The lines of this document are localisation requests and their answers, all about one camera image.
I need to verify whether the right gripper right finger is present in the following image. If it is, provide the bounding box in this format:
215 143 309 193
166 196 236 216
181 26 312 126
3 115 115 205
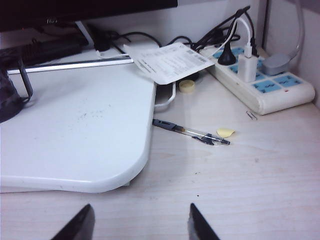
187 202 221 240

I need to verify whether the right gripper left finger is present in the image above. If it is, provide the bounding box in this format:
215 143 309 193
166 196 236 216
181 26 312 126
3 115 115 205
49 203 96 240

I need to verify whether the black textured cup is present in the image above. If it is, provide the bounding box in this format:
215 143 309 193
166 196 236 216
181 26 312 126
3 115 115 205
0 59 34 124

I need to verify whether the white riser platform board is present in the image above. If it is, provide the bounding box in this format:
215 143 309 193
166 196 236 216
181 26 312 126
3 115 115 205
0 63 158 194

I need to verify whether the clear black ballpoint pen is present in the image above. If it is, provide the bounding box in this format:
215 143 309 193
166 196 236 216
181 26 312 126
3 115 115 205
151 118 231 146

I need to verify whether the white curved metal bar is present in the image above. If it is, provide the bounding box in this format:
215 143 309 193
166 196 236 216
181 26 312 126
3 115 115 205
154 81 177 111

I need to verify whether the white power strip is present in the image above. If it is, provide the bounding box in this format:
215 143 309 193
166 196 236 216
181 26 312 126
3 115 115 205
199 46 316 116

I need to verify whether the white USB charger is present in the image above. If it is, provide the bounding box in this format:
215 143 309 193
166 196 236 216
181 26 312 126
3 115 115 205
237 54 258 83

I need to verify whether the printed paper sheet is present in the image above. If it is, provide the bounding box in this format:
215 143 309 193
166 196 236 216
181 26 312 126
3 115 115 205
123 42 216 86

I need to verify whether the black round power plug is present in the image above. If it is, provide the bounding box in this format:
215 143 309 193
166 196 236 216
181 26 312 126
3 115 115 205
217 41 237 66

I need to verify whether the grey plug adapter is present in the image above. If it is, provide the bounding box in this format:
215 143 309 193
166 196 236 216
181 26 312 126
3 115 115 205
261 53 293 76

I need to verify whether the black power adapter brick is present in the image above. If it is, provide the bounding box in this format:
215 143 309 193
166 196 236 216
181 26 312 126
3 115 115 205
0 37 88 67

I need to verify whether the black flat power plug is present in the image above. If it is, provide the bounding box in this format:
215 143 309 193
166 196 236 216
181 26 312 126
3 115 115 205
250 37 259 57

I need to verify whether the black AOC monitor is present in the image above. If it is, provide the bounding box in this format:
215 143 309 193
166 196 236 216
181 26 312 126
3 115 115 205
0 0 179 33

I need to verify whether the black coiled adapter cable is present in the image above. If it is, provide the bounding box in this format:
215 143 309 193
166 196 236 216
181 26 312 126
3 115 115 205
0 39 41 66

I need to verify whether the black monitor cable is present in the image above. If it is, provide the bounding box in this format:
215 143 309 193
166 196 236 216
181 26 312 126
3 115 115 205
109 31 201 51

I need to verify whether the black power cable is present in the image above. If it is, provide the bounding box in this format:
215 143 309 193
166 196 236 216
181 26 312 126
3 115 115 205
224 4 252 48

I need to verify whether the translucent white cable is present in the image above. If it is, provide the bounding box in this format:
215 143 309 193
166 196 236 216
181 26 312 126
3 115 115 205
287 0 306 61

